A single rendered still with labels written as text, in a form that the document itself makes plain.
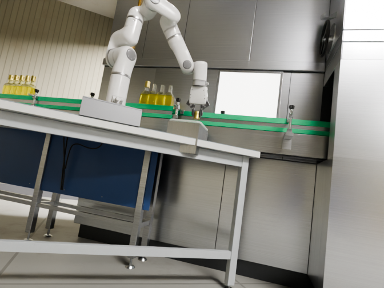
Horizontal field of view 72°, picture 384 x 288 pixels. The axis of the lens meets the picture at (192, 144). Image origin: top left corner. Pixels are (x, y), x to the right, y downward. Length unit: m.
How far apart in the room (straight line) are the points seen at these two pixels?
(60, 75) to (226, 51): 2.93
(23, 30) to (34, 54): 0.36
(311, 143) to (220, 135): 0.50
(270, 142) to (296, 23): 0.89
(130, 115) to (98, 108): 0.14
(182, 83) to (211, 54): 0.30
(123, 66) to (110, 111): 0.25
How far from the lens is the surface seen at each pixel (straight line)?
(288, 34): 2.03
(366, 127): 1.48
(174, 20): 1.49
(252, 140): 1.56
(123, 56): 1.36
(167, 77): 1.99
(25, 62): 4.50
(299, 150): 1.56
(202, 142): 1.33
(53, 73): 4.41
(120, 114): 1.23
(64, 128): 1.27
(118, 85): 1.32
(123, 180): 1.66
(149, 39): 2.23
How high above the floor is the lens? 0.55
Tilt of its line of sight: 7 degrees up
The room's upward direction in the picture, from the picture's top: 8 degrees clockwise
